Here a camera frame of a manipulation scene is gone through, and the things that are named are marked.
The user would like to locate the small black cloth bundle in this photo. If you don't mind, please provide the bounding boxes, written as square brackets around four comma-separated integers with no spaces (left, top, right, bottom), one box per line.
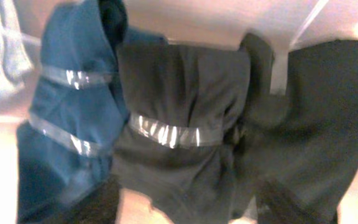
[112,44,250,223]

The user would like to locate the teal cloth bundle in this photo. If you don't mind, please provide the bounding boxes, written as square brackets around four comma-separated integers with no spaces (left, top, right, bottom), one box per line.
[16,0,167,224]

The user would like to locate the light grey jeans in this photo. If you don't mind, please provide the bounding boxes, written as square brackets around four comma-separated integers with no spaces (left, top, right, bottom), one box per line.
[0,0,34,103]

